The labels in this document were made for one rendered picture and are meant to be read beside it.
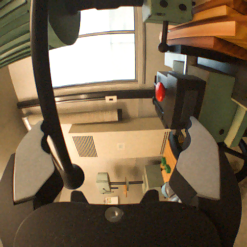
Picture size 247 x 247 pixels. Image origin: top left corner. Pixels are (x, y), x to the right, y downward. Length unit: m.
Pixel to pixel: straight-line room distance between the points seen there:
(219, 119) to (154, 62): 1.39
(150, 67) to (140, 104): 0.51
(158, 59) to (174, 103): 1.41
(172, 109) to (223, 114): 0.10
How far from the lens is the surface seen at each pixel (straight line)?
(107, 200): 3.14
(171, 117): 0.19
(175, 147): 0.34
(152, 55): 1.56
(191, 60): 0.25
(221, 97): 0.22
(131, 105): 1.71
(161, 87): 0.19
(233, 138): 0.28
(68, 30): 0.23
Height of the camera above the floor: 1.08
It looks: level
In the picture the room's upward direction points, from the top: 92 degrees counter-clockwise
